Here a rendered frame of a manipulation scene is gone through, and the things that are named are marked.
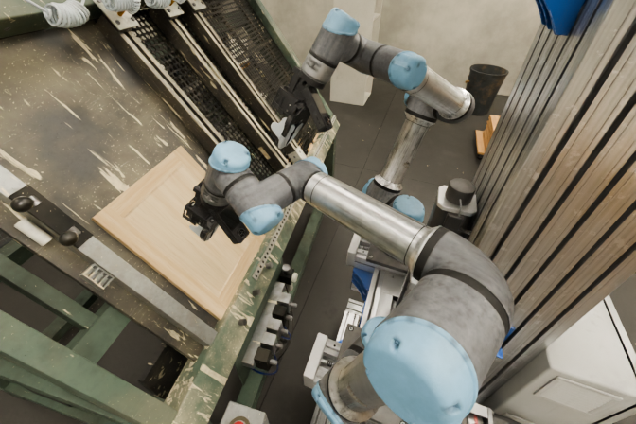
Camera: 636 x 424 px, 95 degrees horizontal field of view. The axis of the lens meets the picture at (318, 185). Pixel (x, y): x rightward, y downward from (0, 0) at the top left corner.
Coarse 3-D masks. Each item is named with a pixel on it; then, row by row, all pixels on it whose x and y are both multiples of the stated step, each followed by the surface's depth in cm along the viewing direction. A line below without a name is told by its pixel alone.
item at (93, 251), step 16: (0, 176) 73; (0, 192) 72; (96, 240) 85; (80, 256) 84; (96, 256) 84; (112, 256) 87; (112, 272) 86; (128, 272) 89; (128, 288) 89; (144, 288) 91; (160, 304) 94; (176, 304) 98; (176, 320) 96; (192, 320) 100; (192, 336) 101; (208, 336) 103
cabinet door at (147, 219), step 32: (192, 160) 123; (128, 192) 98; (160, 192) 108; (192, 192) 119; (128, 224) 95; (160, 224) 104; (192, 224) 114; (160, 256) 100; (192, 256) 110; (224, 256) 121; (192, 288) 106; (224, 288) 116
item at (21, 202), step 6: (18, 198) 66; (24, 198) 67; (30, 198) 75; (36, 198) 76; (12, 204) 66; (18, 204) 66; (24, 204) 66; (30, 204) 68; (36, 204) 76; (18, 210) 66; (24, 210) 67
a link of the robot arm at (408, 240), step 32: (320, 160) 67; (320, 192) 58; (352, 192) 55; (352, 224) 53; (384, 224) 49; (416, 224) 47; (416, 256) 44; (448, 256) 41; (480, 256) 40; (512, 320) 36
